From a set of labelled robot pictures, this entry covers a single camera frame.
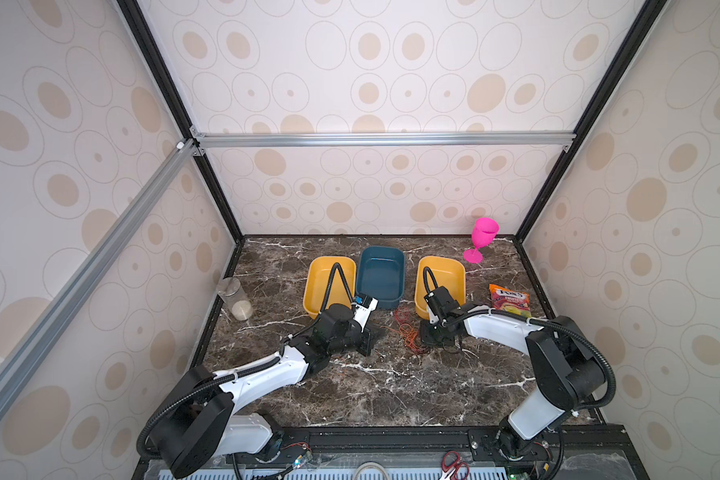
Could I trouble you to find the cable bundle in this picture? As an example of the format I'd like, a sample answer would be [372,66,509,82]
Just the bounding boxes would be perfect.
[392,305,428,356]

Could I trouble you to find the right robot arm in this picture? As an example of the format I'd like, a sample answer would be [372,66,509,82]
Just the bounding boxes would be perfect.
[419,266,617,461]

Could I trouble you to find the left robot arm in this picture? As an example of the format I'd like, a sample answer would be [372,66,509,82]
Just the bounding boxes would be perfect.
[136,293,378,479]

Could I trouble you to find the right yellow plastic bin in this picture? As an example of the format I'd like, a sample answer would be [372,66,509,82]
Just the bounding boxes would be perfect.
[414,256,466,320]

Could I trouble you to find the yellow plastic bin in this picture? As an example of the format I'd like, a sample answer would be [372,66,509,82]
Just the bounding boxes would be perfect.
[414,256,466,320]
[303,256,356,319]

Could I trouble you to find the left yellow plastic bin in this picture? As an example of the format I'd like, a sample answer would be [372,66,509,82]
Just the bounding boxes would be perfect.
[303,256,356,319]

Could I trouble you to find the colourful snack bag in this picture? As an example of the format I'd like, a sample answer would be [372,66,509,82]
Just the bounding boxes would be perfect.
[489,284,531,318]

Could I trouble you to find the teal plastic bin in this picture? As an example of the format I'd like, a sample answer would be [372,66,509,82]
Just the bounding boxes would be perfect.
[355,246,406,311]

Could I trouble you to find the pink plastic goblet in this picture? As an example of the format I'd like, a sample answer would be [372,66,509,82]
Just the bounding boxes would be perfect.
[463,217,500,264]

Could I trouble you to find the clear jar with white powder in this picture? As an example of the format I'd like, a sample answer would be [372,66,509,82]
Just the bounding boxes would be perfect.
[217,277,254,322]

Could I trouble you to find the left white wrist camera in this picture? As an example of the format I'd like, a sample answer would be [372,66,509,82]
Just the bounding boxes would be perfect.
[353,293,378,331]

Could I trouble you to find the red handled scissors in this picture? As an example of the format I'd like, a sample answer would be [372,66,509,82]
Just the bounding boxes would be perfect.
[439,451,470,480]

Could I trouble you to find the horizontal aluminium rail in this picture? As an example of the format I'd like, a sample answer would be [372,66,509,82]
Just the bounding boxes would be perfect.
[195,130,576,150]

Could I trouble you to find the diagonal aluminium rail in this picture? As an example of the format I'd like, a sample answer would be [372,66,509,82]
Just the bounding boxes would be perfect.
[0,138,196,421]

